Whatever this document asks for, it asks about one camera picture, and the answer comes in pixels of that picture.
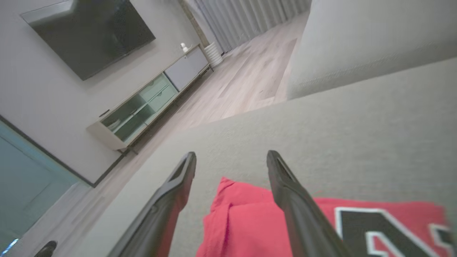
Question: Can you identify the grey fabric sofa cushion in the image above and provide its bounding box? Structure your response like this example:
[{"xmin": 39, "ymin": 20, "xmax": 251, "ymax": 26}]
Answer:
[{"xmin": 287, "ymin": 0, "xmax": 457, "ymax": 100}]

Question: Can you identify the black flat screen television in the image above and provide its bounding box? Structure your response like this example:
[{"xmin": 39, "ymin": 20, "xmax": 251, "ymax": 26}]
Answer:
[{"xmin": 20, "ymin": 0, "xmax": 156, "ymax": 81}]

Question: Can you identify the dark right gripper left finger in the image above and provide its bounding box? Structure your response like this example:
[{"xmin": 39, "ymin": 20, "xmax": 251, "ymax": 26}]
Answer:
[{"xmin": 107, "ymin": 152, "xmax": 197, "ymax": 257}]

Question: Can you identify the long low TV cabinet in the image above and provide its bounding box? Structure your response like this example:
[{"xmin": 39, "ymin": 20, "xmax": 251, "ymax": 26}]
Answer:
[{"xmin": 86, "ymin": 44, "xmax": 215, "ymax": 155}]

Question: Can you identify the red jersey with white sleeves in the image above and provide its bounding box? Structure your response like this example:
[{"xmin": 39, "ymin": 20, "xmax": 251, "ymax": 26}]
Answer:
[{"xmin": 196, "ymin": 177, "xmax": 452, "ymax": 257}]

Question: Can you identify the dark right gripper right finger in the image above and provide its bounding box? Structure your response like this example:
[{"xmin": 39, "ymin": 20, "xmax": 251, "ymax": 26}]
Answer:
[{"xmin": 266, "ymin": 150, "xmax": 352, "ymax": 257}]

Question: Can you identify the teal glass door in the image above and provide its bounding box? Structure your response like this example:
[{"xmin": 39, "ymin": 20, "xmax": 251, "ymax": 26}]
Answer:
[{"xmin": 0, "ymin": 114, "xmax": 97, "ymax": 252}]

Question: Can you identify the beige sofa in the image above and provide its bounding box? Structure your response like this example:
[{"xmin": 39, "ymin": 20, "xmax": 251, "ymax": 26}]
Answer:
[{"xmin": 71, "ymin": 57, "xmax": 457, "ymax": 257}]

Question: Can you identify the white ribbed cylinder appliance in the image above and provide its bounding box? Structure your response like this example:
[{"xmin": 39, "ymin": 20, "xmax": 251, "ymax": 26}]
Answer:
[{"xmin": 204, "ymin": 42, "xmax": 224, "ymax": 68}]

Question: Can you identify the grey pleated curtain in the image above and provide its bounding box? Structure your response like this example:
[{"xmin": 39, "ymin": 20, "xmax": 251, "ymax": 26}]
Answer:
[{"xmin": 193, "ymin": 0, "xmax": 311, "ymax": 54}]

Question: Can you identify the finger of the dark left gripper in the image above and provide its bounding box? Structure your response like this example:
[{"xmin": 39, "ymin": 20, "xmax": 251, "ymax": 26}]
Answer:
[{"xmin": 34, "ymin": 240, "xmax": 58, "ymax": 257}]

